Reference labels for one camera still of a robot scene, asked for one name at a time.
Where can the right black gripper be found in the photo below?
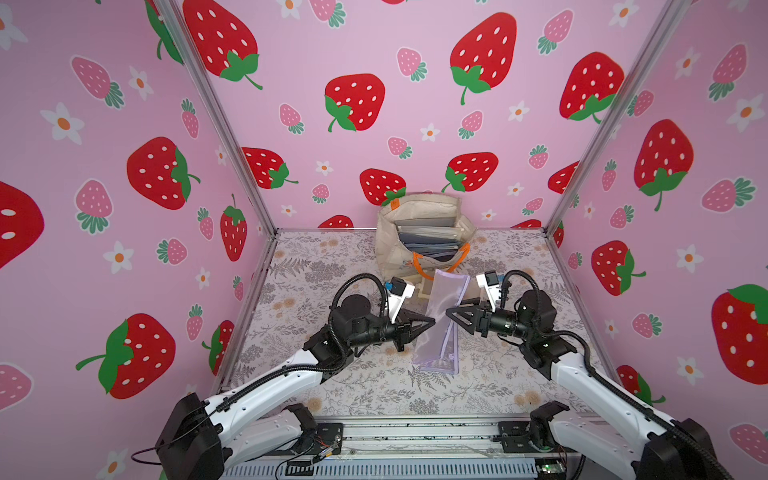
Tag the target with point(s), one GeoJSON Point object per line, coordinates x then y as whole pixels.
{"type": "Point", "coordinates": [480, 320]}

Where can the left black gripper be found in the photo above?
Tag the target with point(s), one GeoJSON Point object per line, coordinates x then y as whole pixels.
{"type": "Point", "coordinates": [399, 332]}

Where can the purple pouch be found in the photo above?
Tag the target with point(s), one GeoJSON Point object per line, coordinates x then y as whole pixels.
{"type": "Point", "coordinates": [437, 350]}

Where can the beige mesh pouch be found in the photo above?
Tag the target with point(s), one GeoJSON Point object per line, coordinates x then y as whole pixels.
{"type": "Point", "coordinates": [424, 288]}

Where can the grey pouch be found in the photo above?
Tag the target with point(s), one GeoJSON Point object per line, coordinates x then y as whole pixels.
{"type": "Point", "coordinates": [436, 226]}

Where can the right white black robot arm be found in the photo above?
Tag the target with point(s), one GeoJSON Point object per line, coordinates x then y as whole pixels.
{"type": "Point", "coordinates": [637, 440]}

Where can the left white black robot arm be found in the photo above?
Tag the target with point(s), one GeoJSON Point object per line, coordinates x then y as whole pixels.
{"type": "Point", "coordinates": [204, 437]}

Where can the cream canvas tote bag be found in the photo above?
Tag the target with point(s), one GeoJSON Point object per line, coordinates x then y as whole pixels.
{"type": "Point", "coordinates": [402, 255]}

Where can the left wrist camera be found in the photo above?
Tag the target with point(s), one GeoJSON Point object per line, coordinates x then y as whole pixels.
{"type": "Point", "coordinates": [398, 291]}

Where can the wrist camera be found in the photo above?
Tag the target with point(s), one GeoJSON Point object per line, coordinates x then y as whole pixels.
{"type": "Point", "coordinates": [489, 284]}
{"type": "Point", "coordinates": [398, 291]}

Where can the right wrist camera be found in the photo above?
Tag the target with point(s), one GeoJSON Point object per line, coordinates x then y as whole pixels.
{"type": "Point", "coordinates": [489, 284]}

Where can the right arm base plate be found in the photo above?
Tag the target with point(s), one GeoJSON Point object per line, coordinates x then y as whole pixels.
{"type": "Point", "coordinates": [529, 437]}

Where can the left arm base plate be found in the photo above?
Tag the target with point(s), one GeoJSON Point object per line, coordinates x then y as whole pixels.
{"type": "Point", "coordinates": [324, 436]}

